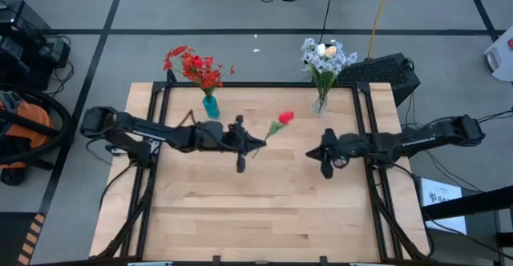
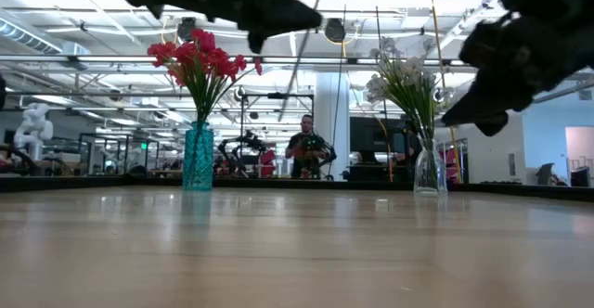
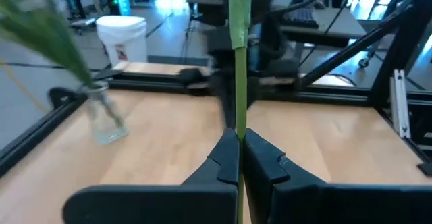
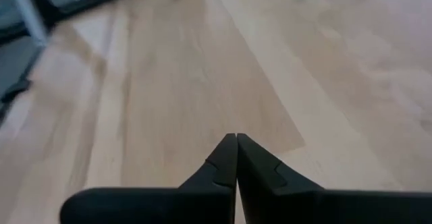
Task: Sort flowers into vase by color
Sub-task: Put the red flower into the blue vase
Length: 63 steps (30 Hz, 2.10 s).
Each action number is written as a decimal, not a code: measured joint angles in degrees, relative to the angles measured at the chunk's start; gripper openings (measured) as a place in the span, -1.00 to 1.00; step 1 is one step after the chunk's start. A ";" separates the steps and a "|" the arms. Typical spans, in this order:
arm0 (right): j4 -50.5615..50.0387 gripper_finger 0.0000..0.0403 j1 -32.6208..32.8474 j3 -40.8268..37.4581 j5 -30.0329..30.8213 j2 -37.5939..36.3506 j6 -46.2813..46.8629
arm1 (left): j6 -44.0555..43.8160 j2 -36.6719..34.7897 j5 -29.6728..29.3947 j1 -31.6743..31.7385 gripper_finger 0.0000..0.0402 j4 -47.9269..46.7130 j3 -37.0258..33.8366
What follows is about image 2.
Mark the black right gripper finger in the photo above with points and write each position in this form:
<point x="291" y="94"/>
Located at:
<point x="492" y="101"/>
<point x="492" y="124"/>

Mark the black cage frame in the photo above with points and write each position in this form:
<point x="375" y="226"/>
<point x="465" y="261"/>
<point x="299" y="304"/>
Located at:
<point x="116" y="135"/>

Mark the black monitor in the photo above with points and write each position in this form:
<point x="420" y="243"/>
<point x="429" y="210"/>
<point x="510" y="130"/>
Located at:
<point x="371" y="134"/>

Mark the clear glass vase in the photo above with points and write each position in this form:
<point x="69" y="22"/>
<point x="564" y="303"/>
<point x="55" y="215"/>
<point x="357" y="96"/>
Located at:
<point x="429" y="173"/>

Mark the red tulip long green stem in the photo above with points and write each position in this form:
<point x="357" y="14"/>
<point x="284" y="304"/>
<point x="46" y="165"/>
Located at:
<point x="204" y="39"/>

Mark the white flower bunch green stems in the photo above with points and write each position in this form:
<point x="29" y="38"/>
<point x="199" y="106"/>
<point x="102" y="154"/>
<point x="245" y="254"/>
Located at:
<point x="377" y="87"/>
<point x="415" y="67"/>

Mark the black round ceiling fixture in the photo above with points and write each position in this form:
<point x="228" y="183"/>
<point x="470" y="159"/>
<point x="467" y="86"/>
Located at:
<point x="186" y="29"/>
<point x="334" y="30"/>

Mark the person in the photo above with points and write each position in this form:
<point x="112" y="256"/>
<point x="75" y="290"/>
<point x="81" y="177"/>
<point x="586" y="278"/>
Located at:
<point x="306" y="124"/>

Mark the black background robot arm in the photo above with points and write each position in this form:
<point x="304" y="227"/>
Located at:
<point x="320" y="148"/>
<point x="241" y="143"/>

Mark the large red flower bunch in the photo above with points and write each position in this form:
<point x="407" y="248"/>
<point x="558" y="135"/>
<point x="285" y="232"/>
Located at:
<point x="162" y="50"/>

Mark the teal glass vase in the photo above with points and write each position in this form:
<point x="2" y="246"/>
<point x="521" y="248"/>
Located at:
<point x="198" y="159"/>

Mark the small red flower bunch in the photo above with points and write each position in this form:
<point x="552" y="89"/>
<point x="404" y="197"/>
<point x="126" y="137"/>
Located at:
<point x="229" y="67"/>

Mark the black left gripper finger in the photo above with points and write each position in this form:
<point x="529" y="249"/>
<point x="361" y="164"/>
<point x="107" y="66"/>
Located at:
<point x="283" y="16"/>
<point x="257" y="41"/>

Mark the black stand frame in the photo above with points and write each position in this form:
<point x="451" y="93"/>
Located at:
<point x="278" y="96"/>

